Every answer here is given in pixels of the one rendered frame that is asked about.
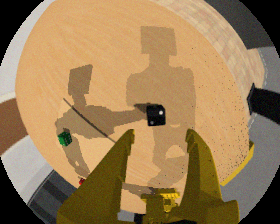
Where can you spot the green die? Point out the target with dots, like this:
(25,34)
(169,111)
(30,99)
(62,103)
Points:
(64,138)

